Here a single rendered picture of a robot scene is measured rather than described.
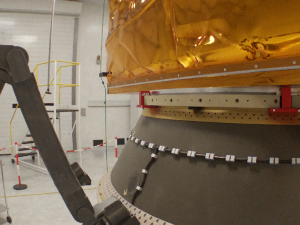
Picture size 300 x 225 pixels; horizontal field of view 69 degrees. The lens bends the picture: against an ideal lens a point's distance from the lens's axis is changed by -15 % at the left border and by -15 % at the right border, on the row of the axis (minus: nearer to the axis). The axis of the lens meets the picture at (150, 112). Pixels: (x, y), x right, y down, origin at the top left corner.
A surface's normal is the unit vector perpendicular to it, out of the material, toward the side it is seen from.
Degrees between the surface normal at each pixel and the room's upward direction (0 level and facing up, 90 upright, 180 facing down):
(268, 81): 90
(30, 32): 90
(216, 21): 100
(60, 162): 89
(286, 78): 90
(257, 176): 62
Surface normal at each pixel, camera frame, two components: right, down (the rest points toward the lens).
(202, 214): -0.53, -0.44
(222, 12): -0.90, 0.04
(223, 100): -0.60, 0.04
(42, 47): 0.51, 0.04
